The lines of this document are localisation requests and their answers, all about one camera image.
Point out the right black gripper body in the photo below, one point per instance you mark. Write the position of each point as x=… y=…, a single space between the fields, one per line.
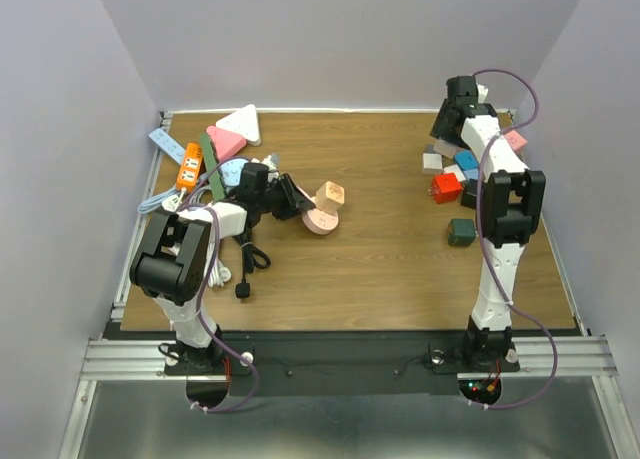
x=442 y=128

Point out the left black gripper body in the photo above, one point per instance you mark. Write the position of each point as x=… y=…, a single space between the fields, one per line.
x=276 y=194

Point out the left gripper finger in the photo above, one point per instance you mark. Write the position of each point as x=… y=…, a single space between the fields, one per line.
x=297 y=198
x=289 y=211

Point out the beige cube plug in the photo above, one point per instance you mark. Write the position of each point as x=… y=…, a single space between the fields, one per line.
x=330 y=197

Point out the pink round socket with cable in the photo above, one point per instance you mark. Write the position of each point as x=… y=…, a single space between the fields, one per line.
x=320 y=222

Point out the pink cube socket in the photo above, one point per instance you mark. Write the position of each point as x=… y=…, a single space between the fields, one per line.
x=516 y=141

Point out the green power strip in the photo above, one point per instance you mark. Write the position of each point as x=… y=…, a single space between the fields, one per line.
x=212 y=168

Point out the dark green cube plug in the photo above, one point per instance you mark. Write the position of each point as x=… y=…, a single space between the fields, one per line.
x=461 y=232

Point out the white grey cube plug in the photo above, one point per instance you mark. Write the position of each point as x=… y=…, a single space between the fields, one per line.
x=445 y=148

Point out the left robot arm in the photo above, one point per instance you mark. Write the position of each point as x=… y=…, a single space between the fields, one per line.
x=179 y=248

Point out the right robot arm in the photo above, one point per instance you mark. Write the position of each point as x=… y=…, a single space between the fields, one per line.
x=508 y=211

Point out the blue round socket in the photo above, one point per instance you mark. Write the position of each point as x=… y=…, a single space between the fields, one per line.
x=230 y=171

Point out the small white cube plug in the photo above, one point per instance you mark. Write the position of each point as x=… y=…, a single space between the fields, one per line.
x=457 y=172

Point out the light blue cube plug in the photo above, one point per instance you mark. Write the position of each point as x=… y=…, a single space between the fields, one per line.
x=471 y=174

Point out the red cube plug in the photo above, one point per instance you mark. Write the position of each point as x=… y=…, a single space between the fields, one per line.
x=445 y=188

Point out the black cube plug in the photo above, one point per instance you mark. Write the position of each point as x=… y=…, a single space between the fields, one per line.
x=469 y=194

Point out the pink triangular power strip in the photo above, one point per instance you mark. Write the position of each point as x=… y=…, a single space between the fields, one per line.
x=226 y=143

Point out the white triangular power strip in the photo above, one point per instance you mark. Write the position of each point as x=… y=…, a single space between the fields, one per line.
x=245 y=122

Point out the orange power strip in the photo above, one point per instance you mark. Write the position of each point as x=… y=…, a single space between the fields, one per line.
x=190 y=169

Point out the light blue power strip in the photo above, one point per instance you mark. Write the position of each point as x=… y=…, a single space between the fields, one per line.
x=168 y=145

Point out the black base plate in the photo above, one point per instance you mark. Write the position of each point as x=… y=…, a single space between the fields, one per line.
x=334 y=364

